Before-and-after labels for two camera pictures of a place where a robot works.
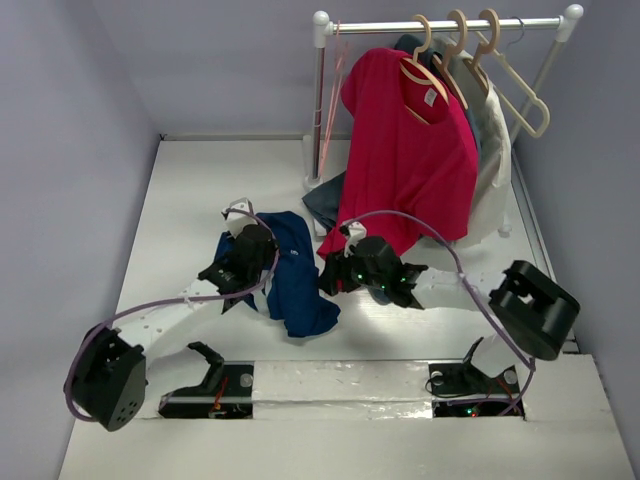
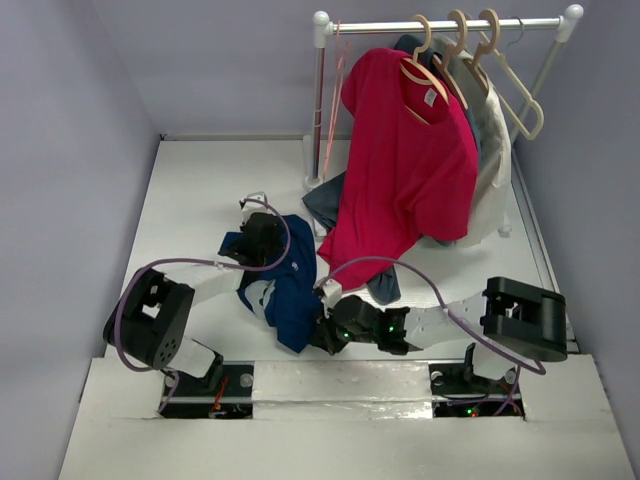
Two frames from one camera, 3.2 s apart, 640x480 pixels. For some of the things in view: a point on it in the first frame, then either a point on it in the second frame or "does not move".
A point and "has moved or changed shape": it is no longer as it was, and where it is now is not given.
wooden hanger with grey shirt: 444,67 does not move
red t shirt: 411,163 does not move
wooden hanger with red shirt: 417,71 does not move
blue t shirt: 293,295 has moved or changed shape
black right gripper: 335,275 → 325,334
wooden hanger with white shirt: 485,49 does not move
